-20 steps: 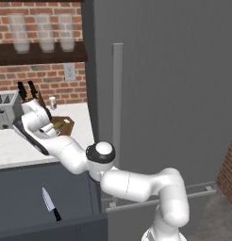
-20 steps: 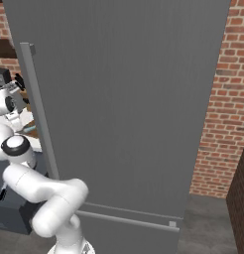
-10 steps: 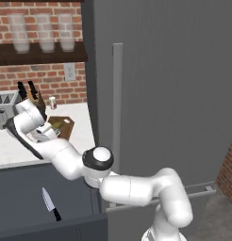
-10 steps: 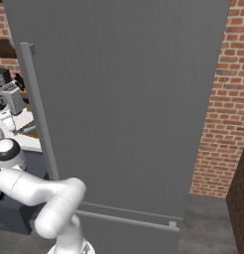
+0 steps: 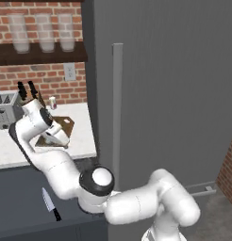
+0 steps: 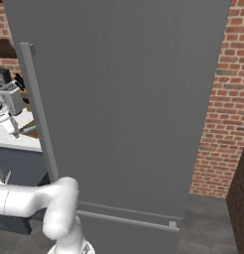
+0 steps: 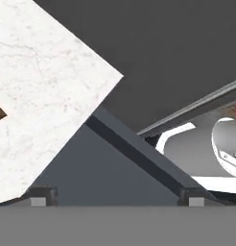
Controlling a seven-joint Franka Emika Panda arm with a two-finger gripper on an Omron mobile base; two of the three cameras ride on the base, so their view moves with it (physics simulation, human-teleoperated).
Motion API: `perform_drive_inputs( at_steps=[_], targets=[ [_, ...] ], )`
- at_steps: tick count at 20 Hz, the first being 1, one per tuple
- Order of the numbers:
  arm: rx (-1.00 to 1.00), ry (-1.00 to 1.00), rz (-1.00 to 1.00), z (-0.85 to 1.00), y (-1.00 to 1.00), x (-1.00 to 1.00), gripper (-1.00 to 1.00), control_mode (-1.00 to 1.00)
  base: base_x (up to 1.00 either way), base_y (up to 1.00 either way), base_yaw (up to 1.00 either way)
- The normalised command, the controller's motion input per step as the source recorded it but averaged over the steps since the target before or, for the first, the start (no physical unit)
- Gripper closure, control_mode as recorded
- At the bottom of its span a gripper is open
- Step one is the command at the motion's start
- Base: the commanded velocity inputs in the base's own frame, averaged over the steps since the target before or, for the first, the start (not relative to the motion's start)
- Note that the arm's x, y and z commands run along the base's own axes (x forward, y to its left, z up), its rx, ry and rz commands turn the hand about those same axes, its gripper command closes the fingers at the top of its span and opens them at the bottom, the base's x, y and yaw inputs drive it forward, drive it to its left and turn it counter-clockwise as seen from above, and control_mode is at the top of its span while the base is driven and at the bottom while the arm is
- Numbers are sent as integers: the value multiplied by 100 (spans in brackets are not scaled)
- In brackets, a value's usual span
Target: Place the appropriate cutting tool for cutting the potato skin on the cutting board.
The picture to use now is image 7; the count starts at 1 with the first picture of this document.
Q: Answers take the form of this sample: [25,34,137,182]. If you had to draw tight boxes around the white round object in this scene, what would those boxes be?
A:
[210,116,236,179]

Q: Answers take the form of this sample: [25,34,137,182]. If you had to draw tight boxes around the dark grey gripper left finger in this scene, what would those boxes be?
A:
[0,184,59,207]

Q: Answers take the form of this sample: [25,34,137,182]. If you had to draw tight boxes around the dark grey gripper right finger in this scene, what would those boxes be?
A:
[177,186,227,207]

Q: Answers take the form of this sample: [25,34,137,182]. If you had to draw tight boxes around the dark grey cupboard front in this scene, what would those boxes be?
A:
[33,106,220,207]

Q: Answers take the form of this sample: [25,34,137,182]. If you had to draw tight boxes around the silver metal rail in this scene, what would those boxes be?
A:
[136,78,236,136]

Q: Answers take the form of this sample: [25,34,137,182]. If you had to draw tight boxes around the white angled strip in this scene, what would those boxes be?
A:
[154,121,197,155]

